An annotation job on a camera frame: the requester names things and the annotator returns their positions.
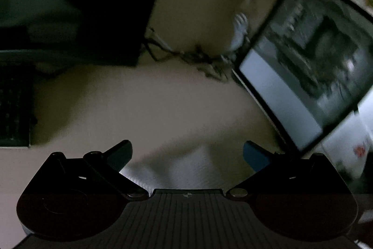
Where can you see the white glass-sided computer case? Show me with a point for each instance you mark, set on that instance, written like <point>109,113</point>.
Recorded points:
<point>276,85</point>

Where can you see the grey striped sweater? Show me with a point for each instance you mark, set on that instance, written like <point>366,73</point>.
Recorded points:
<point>204,170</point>

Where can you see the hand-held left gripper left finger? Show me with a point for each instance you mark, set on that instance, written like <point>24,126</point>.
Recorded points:
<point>119,154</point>

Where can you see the black computer monitor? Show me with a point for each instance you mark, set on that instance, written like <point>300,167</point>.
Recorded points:
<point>110,18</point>

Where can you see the black keyboard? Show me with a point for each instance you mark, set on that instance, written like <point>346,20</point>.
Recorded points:
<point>14,106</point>

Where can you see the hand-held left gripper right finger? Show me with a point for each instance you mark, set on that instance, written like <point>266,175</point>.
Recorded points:
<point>256,157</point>

